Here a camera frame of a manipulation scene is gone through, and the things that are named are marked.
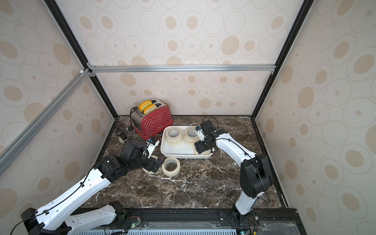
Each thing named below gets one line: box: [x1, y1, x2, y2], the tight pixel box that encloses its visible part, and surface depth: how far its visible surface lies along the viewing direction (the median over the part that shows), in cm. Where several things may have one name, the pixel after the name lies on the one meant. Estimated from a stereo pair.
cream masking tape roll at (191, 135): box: [184, 126, 200, 144], surface depth 102 cm
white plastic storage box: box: [160, 125, 214, 159], surface depth 102 cm
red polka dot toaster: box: [130, 98, 174, 140], surface depth 102 cm
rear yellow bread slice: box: [138, 100, 153, 112], surface depth 100 cm
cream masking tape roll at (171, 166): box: [161, 157, 181, 177], surface depth 91 cm
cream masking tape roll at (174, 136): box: [164, 126, 183, 148], surface depth 102 cm
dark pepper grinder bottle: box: [120, 133, 129, 142], surface depth 98 cm
